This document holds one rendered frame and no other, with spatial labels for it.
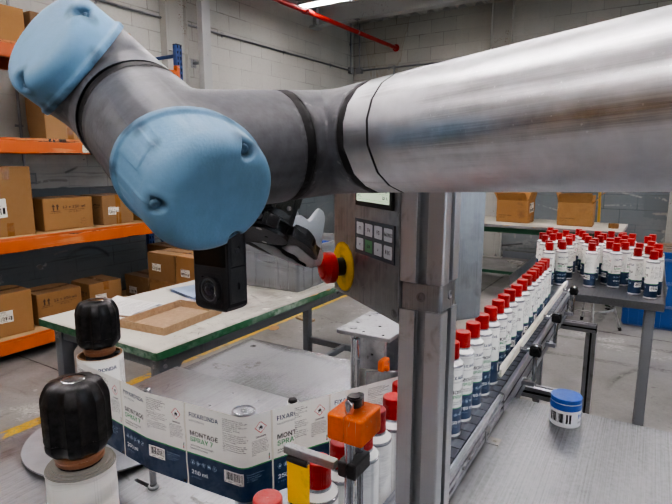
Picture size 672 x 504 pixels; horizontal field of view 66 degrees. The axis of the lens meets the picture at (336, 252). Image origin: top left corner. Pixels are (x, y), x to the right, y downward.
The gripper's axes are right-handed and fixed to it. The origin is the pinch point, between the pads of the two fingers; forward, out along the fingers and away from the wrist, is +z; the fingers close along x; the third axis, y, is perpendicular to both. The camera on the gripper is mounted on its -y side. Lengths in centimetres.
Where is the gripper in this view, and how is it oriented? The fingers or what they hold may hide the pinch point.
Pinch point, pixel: (310, 264)
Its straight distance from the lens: 60.5
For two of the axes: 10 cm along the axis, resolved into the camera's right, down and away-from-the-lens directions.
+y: 2.6, -9.3, 2.7
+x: -8.6, -0.9, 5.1
